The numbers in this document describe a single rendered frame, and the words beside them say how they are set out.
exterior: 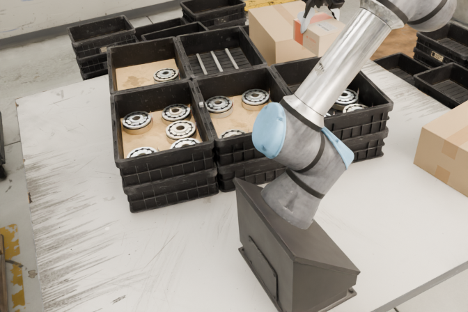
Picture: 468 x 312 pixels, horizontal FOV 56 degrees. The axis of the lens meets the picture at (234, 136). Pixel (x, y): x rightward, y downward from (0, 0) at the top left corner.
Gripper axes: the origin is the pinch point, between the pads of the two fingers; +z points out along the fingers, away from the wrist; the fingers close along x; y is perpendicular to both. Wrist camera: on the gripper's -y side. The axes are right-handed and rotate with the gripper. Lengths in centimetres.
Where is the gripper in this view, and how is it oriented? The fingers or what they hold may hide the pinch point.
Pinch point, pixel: (320, 29)
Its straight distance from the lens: 157.1
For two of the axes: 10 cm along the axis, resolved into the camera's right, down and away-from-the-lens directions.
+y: -4.2, -5.2, 7.4
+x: -9.0, 3.0, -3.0
